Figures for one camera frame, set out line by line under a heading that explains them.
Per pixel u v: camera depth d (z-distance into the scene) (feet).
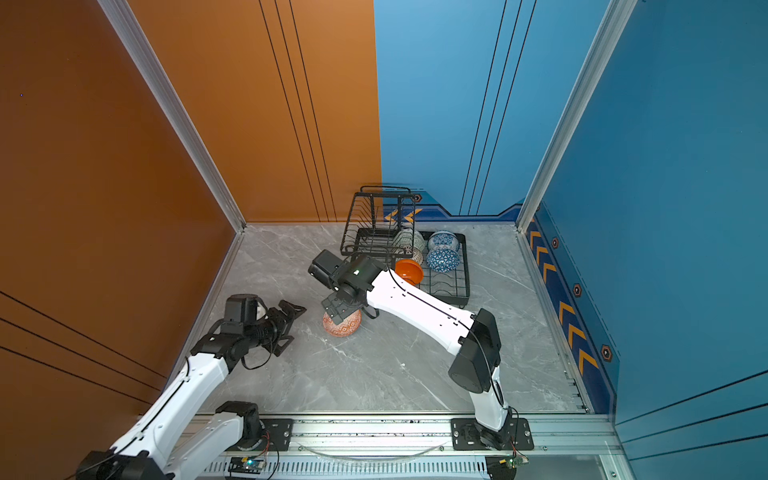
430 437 2.46
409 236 3.51
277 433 2.41
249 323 2.17
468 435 2.38
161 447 1.39
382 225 3.59
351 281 1.68
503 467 2.31
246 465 2.32
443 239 3.57
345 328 3.00
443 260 3.46
